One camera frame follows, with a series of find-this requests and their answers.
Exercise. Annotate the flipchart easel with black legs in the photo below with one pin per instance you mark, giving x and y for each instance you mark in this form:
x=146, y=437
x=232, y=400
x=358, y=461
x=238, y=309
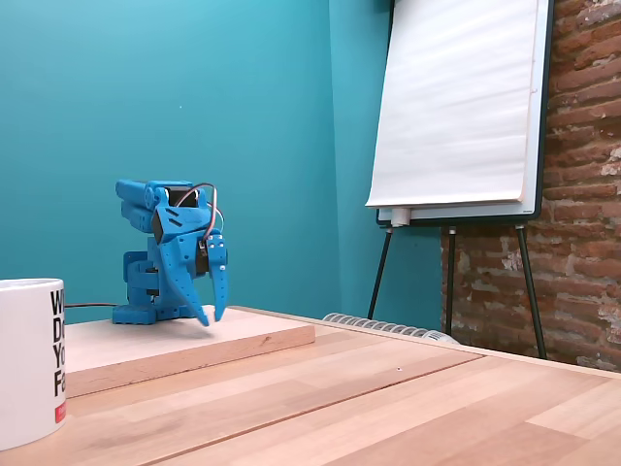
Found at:
x=536, y=145

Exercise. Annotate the white ceramic mug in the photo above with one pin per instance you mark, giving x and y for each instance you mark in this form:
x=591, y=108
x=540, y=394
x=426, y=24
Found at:
x=24, y=359

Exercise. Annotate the light wooden board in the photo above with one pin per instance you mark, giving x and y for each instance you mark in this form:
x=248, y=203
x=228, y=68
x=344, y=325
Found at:
x=160, y=342

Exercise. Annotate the white radiator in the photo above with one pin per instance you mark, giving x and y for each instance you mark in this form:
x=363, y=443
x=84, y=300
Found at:
x=388, y=326

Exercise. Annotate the white cylinder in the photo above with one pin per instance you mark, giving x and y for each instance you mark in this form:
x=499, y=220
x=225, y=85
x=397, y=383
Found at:
x=401, y=217

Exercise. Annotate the white flipchart paper pad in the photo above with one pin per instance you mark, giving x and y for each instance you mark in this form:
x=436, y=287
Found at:
x=451, y=102

